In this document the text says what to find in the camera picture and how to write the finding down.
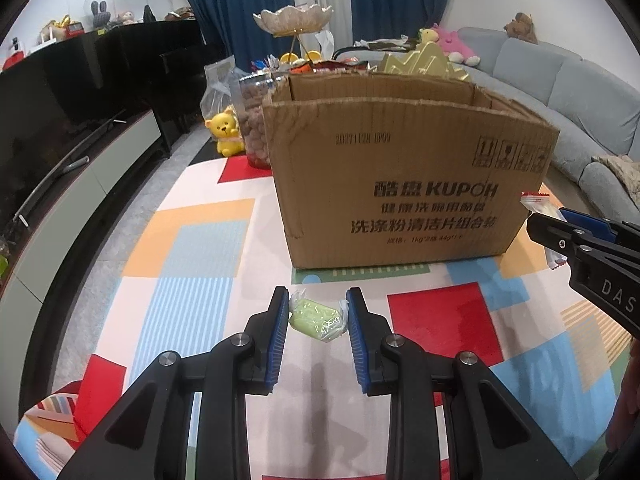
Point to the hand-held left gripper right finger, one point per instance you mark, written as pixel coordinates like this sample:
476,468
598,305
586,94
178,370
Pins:
357,340

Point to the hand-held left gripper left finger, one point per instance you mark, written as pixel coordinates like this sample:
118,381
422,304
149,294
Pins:
277,340

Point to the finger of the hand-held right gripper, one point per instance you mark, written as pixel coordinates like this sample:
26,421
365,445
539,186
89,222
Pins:
590,222
560,240

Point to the white red snack packet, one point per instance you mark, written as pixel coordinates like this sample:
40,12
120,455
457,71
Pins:
537,205

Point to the light green candy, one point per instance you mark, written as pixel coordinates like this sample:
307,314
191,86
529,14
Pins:
315,317

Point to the brown cardboard box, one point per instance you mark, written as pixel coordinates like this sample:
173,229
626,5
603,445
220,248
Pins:
400,170

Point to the clear jar of brown snacks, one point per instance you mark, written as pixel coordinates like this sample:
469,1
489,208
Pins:
252,130

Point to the pile of assorted snacks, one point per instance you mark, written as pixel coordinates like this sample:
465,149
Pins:
345,65

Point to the colourful patchwork tablecloth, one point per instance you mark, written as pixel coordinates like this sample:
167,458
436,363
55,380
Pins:
200,270

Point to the grey corner sofa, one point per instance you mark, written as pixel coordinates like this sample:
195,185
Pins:
550,85

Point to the brown plush toy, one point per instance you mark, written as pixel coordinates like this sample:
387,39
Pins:
520,27

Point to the yellow bear toy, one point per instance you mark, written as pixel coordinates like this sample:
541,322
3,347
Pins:
225,130

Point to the pink plush toy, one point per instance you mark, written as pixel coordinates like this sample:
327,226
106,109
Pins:
455,42

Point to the yellow plush toy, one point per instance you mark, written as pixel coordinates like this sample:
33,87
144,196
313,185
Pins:
427,36

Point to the grey television cabinet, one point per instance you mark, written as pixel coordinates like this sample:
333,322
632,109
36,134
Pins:
100,160

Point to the clear plastic bag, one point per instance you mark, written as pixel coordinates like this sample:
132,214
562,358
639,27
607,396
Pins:
217,85

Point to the crumpled bags pile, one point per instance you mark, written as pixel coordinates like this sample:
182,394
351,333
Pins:
385,42

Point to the black upright piano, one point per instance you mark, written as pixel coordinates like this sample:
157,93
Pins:
175,60

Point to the black television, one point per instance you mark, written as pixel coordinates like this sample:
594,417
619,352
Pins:
50,120

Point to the white tiered bowl stand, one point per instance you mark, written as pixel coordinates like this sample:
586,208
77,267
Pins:
295,20

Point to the brown basket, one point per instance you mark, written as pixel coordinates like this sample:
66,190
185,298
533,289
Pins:
180,14

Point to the black metronome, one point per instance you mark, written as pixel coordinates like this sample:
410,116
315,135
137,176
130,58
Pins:
149,15

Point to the pink plush doll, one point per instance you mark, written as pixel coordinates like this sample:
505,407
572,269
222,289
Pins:
124,19

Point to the grey rabbit plush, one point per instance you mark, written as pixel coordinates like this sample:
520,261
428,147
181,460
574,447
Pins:
100,15

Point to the red box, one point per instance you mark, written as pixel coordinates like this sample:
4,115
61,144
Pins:
75,29

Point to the gold ornament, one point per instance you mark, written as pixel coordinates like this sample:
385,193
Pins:
54,30

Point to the white red figurine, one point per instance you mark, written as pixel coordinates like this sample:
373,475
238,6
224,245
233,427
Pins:
15,52

